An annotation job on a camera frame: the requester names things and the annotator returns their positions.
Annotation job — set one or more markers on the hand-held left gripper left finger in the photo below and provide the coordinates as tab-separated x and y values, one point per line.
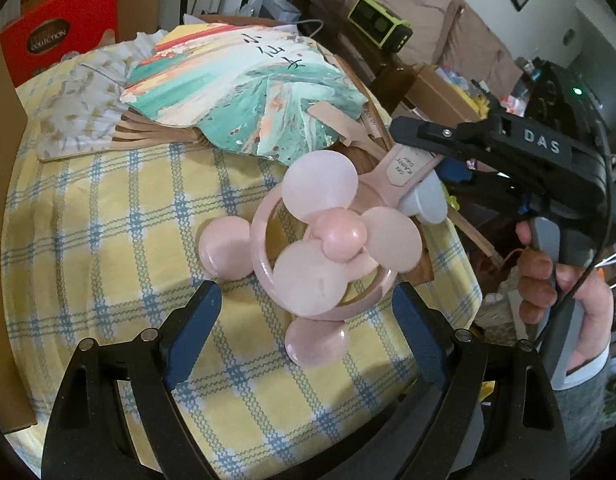
188	330

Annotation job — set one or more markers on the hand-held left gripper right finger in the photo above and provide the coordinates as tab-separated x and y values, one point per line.
423	335

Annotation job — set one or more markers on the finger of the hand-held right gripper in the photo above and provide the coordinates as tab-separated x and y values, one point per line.
438	132
460	171

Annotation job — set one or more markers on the pink mouse-eared handheld fan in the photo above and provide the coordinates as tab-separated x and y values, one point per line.
333	240

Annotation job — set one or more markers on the brown cardboard box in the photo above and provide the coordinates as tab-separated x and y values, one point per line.
3	260

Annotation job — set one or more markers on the painted round paper fan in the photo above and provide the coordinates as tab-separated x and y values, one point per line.
238	90

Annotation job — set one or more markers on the grey-white paper folding fan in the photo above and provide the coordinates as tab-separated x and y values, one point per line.
78	110

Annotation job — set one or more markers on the person's right forearm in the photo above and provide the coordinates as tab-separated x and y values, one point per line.
583	420

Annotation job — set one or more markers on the person's right hand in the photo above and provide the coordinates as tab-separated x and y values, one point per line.
535	280

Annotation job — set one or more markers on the shallow cardboard tray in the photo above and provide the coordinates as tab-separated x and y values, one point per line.
433	92

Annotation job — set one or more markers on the pile of colourful small items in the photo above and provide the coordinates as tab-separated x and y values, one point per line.
468	85

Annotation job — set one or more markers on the yellow plaid tablecloth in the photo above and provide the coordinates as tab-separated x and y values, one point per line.
113	260

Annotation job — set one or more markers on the green and black radio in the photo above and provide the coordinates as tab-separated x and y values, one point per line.
380	22

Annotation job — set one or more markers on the blue-grey small box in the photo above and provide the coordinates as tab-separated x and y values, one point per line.
280	9

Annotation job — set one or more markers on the red gift box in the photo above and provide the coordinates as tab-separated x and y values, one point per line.
88	10

